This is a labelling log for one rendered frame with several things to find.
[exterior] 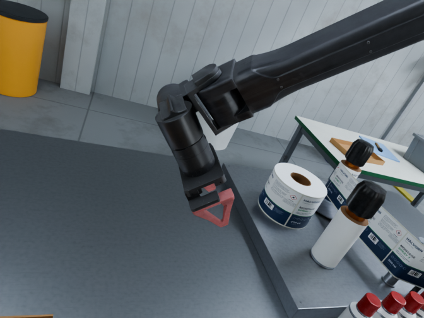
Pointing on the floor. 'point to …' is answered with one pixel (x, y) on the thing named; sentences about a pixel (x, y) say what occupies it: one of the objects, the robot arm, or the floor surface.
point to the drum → (20, 48)
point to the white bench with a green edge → (321, 137)
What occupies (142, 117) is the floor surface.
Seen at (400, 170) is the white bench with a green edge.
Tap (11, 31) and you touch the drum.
